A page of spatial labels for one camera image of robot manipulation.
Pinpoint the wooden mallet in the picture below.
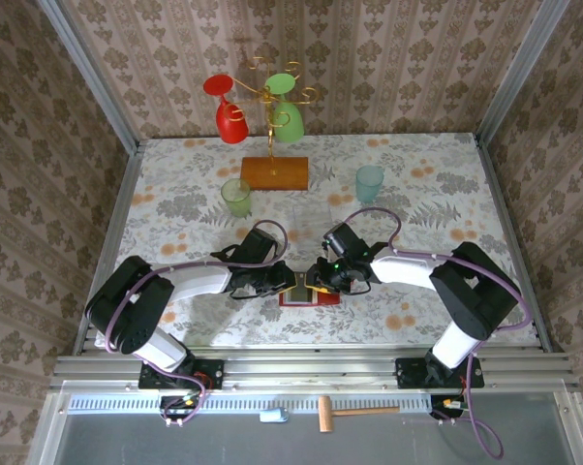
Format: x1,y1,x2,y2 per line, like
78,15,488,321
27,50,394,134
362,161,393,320
318,395,401,434

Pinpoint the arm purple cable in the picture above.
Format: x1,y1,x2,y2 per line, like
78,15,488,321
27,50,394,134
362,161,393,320
105,219,291,428
342,206,534,460

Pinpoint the grey metal panel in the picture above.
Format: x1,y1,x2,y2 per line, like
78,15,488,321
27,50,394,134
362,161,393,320
27,382,583,465

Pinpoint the aluminium cross rail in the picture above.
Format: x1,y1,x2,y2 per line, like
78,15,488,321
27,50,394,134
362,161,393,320
48,352,581,391

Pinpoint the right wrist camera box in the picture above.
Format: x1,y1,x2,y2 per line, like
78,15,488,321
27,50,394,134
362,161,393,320
322,222,366,258

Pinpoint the black connector with wires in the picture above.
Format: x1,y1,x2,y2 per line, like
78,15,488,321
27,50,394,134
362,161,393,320
158,394,203,430
429,394,470,427

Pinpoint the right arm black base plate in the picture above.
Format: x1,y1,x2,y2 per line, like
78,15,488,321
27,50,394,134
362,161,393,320
395,356,485,389

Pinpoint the floral tablecloth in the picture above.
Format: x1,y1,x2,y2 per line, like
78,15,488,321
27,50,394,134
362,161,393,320
94,132,540,349

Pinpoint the aluminium corner post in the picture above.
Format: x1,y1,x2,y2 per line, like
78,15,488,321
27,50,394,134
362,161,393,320
474,0,572,146
37,0,141,155

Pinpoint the gold wire rack wooden base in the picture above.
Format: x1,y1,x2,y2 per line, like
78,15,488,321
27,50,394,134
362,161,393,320
223,55,319,193

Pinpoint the teal plastic tumbler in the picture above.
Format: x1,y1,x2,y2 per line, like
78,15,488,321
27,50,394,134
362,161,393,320
354,165,385,204

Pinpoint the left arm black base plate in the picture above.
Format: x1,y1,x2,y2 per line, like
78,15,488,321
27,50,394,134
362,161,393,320
138,358,226,390

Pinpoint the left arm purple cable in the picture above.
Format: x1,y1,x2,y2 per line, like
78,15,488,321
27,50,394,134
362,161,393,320
105,219,291,428

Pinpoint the red wine glass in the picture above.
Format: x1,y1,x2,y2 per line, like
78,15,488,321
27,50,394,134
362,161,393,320
202,74,251,145

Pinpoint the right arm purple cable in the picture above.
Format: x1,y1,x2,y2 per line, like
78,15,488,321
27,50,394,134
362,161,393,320
342,206,534,460

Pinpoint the green wine glass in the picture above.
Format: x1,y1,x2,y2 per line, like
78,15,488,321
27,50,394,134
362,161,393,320
263,72,306,144

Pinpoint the aluminium table side rail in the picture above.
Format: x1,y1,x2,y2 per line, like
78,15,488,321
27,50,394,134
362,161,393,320
71,142,145,357
475,138,567,355

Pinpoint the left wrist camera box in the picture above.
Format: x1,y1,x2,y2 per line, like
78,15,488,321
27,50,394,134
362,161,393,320
240,228,279,266

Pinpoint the white slotted cable duct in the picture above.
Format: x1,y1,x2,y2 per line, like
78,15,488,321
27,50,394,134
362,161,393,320
67,394,438,416

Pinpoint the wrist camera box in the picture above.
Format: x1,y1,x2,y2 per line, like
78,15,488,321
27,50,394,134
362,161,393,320
322,222,366,258
240,228,279,266

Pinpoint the red card holder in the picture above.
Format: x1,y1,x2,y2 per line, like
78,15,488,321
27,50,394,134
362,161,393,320
279,278,342,307

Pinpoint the green plastic tumbler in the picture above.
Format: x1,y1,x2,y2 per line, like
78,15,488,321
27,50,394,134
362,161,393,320
220,177,253,219

